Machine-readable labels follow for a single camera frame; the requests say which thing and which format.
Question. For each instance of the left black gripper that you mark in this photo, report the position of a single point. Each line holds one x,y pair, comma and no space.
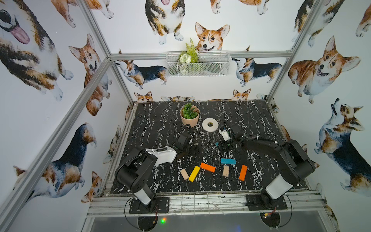
191,148

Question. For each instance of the teal long block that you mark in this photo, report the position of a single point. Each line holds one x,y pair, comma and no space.
228,161

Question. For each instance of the yellow long block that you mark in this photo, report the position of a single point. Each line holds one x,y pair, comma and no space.
194,173

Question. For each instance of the orange long block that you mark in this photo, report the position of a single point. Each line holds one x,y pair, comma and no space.
207,167
243,173

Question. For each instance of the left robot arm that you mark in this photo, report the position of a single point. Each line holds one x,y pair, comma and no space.
137,167

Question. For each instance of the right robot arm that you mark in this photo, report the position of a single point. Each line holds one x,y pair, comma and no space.
294,165

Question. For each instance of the white tape roll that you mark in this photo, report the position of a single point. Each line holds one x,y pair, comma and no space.
210,125

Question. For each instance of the pink potted green plant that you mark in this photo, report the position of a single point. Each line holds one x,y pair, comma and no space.
190,114

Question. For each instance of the small natural wood block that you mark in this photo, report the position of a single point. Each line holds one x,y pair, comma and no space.
184,174

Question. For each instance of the natural wood block right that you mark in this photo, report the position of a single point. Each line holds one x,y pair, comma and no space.
226,171

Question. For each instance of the green fern with white flower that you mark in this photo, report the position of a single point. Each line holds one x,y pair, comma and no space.
188,58

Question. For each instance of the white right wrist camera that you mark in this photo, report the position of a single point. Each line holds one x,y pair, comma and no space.
225,135

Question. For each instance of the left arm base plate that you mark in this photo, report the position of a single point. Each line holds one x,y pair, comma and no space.
158,205

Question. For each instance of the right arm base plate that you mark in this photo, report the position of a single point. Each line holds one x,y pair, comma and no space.
261,202

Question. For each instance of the white wire wall basket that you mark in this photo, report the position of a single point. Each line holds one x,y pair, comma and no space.
211,64

